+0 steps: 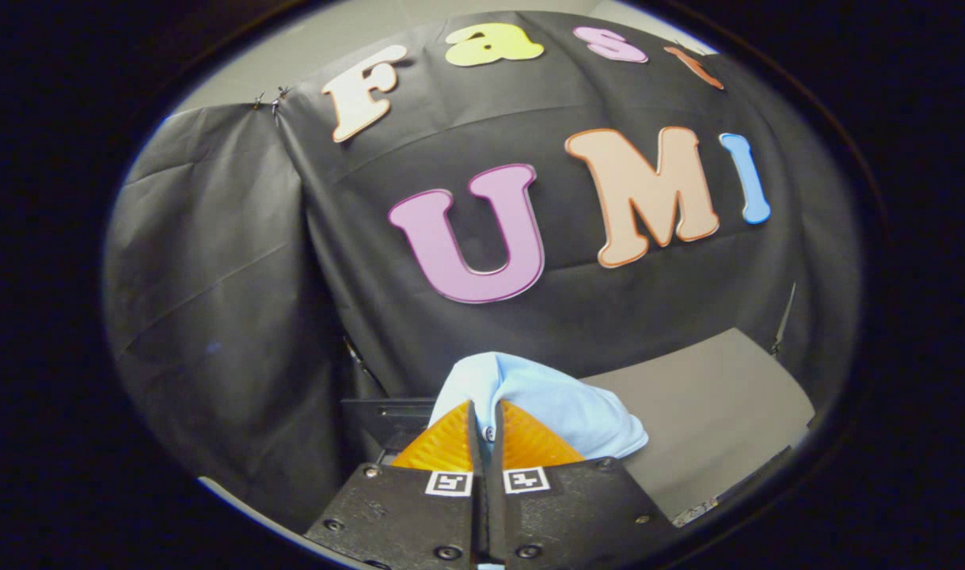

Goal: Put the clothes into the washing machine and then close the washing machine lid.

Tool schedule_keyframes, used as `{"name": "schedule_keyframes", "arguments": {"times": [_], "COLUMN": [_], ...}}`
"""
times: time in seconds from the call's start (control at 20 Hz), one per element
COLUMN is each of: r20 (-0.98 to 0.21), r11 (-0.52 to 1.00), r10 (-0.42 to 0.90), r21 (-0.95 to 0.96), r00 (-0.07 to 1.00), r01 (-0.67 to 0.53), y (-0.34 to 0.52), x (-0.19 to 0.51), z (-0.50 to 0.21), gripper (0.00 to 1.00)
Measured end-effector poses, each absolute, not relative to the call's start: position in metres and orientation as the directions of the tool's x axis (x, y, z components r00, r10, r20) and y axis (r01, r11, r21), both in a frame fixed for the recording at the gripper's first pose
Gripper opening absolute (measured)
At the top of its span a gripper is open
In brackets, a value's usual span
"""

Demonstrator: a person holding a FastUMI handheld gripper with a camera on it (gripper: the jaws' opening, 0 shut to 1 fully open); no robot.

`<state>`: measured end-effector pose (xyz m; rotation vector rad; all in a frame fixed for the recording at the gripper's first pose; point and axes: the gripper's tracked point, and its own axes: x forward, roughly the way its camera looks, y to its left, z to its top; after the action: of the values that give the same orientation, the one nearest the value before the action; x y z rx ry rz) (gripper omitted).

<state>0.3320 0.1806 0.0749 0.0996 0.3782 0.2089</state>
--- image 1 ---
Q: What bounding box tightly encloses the black backdrop cloth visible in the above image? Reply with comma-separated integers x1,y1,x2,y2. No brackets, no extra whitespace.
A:
102,12,863,531

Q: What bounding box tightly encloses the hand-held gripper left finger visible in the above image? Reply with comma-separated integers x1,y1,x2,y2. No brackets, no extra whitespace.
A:
304,400,483,570

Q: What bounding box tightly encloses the light blue cloth garment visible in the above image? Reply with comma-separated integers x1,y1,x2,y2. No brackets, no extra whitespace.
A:
428,351,649,460

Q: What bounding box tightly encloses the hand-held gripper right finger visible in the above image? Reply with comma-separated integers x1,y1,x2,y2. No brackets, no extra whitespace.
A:
486,400,677,570

